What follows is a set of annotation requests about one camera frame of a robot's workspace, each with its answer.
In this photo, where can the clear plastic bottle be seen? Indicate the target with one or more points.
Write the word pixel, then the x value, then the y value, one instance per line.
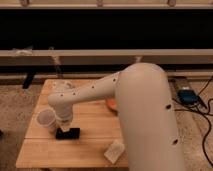
pixel 61 85

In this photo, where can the orange bowl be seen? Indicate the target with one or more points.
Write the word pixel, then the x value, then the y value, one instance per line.
pixel 111 104

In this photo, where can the black eraser block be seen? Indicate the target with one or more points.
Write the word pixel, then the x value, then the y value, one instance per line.
pixel 72 133

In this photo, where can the beige sponge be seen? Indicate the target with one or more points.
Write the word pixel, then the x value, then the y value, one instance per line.
pixel 114 151

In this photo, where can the wooden table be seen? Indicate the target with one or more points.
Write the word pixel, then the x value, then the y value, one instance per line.
pixel 99 127

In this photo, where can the white paper cup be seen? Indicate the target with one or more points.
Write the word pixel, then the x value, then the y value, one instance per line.
pixel 47 119

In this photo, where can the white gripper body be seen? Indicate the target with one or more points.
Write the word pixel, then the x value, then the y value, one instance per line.
pixel 64 122

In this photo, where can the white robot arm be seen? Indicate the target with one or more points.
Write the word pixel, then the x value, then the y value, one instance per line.
pixel 146 114

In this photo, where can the blue power adapter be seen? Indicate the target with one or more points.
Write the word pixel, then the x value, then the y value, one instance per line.
pixel 187 97

